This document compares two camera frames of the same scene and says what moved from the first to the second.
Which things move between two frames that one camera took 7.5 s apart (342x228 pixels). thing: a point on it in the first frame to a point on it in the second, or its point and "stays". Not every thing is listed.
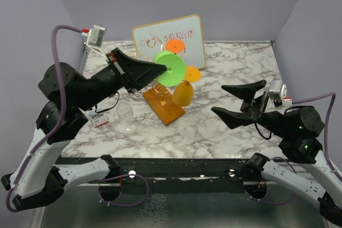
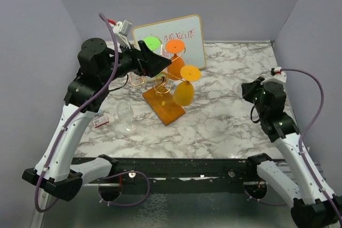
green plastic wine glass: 176,68 to 153,42
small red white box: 100,121 stays
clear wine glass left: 125,114 stays
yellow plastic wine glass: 183,93 stays
